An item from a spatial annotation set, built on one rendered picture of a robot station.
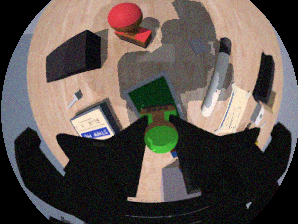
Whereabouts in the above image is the blue and brown rubber stamp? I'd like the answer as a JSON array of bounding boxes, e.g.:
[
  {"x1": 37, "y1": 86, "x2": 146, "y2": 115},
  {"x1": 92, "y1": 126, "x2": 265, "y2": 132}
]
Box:
[{"x1": 170, "y1": 147, "x2": 181, "y2": 172}]

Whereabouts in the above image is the tan cube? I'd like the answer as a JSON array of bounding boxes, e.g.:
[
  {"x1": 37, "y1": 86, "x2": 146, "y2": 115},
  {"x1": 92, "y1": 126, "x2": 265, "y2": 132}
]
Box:
[{"x1": 262, "y1": 91, "x2": 278, "y2": 113}]

